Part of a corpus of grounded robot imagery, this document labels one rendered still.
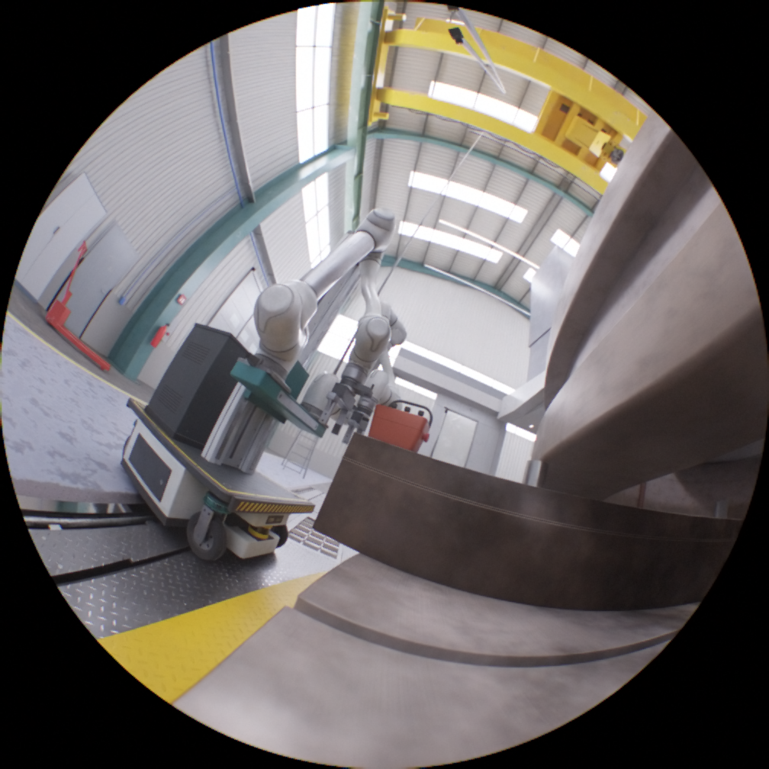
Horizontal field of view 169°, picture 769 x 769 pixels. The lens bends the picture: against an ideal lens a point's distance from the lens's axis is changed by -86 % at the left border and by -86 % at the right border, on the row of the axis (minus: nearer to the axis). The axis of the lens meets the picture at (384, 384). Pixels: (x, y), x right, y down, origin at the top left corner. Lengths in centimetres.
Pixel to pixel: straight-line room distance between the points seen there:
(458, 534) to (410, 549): 15
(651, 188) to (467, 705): 126
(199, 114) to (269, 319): 698
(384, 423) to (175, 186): 687
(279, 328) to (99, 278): 588
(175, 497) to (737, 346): 145
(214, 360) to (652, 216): 179
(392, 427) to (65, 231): 557
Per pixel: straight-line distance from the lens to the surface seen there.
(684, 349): 62
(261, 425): 135
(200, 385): 118
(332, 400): 86
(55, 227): 556
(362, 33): 1167
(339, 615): 46
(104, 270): 647
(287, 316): 77
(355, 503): 87
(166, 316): 633
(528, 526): 87
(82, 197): 566
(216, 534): 98
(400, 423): 90
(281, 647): 34
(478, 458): 424
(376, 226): 113
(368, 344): 81
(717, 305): 62
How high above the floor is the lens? 53
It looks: 22 degrees up
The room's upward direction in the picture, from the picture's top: 23 degrees clockwise
